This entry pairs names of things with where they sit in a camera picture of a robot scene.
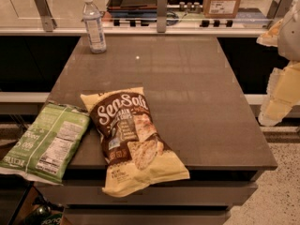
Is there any middle metal glass bracket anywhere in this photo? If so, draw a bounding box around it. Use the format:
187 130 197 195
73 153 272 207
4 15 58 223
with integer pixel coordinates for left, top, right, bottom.
157 0 168 33

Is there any green can under table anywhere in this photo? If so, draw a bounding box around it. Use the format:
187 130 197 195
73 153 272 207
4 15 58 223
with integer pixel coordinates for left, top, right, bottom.
20 204 64 225

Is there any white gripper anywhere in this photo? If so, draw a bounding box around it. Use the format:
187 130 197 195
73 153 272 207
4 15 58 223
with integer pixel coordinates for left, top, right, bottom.
256 0 300 127

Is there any right metal glass bracket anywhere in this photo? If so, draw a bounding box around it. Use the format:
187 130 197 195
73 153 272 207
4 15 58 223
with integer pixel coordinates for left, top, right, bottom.
266 0 297 28

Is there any clear plastic water bottle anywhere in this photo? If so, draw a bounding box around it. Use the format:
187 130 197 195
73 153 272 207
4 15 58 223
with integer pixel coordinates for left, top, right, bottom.
82 0 107 53

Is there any cardboard box with label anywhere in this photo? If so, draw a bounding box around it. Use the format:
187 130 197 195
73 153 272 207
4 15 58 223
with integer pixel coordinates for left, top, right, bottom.
202 0 241 18

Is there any metal glass bracket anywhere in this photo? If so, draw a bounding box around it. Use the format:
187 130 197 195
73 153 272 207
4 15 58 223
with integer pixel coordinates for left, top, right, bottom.
157 0 168 33
34 0 57 32
266 0 297 28

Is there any green chip bag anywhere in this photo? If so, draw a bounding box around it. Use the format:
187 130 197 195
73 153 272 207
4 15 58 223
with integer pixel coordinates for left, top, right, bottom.
0 103 90 185

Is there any brown yellow chip bag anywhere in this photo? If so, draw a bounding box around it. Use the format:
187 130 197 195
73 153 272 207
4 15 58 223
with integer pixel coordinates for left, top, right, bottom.
81 87 189 197

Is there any left metal glass bracket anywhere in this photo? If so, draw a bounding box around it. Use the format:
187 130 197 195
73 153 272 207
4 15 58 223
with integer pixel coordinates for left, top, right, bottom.
34 0 57 32

